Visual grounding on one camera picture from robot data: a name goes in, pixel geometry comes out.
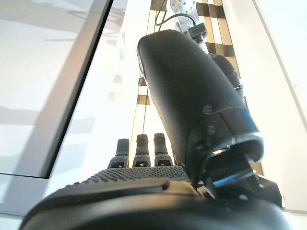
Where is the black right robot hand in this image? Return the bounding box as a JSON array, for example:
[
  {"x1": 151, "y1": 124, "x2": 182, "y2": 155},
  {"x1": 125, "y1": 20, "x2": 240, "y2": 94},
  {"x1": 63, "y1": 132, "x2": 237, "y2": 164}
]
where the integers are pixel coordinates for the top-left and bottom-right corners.
[{"x1": 19, "y1": 28, "x2": 293, "y2": 230}]

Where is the white counter cabinet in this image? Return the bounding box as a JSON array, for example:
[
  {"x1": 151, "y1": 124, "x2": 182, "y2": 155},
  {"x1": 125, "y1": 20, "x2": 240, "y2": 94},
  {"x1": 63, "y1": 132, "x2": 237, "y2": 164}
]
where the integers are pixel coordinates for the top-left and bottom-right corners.
[{"x1": 0, "y1": 0, "x2": 149, "y2": 179}]

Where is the white vertical cabinet panel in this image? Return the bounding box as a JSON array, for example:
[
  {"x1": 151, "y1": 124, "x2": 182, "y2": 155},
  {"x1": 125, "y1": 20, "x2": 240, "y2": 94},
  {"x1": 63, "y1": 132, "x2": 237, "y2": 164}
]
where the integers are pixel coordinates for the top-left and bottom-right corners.
[{"x1": 0, "y1": 172, "x2": 52, "y2": 216}]

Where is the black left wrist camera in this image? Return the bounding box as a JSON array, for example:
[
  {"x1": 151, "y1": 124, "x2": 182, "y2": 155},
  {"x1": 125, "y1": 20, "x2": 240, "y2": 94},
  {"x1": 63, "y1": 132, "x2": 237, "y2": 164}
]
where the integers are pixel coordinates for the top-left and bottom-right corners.
[{"x1": 188, "y1": 23, "x2": 207, "y2": 45}]

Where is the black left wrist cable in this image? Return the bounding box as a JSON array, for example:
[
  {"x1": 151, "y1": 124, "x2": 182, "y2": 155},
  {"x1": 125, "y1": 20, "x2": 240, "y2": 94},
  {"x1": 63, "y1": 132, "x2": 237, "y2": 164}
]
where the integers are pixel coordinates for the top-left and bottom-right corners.
[{"x1": 154, "y1": 13, "x2": 198, "y2": 26}]

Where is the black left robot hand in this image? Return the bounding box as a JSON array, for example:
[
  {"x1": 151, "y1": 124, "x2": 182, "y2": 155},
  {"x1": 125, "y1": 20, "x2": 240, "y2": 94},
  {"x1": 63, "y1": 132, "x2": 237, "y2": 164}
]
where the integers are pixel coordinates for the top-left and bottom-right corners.
[{"x1": 208, "y1": 54, "x2": 245, "y2": 100}]

